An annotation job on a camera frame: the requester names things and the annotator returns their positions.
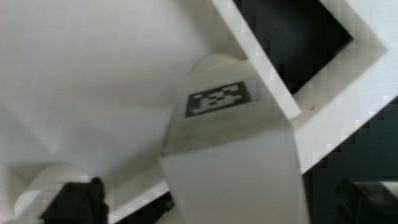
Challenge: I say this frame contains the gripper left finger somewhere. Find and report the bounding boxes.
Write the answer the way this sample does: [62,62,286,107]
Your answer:
[39,177,108,224]

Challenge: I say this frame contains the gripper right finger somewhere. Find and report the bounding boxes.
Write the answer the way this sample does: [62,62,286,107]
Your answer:
[335,179,398,224]

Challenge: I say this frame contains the white leg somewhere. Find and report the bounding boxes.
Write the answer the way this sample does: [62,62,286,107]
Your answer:
[160,54,311,224]

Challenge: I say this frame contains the white square tabletop tray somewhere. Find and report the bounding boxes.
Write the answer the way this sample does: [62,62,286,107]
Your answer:
[0,0,300,224]

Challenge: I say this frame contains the white front fence bar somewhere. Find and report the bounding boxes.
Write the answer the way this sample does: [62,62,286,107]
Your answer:
[293,0,398,170]

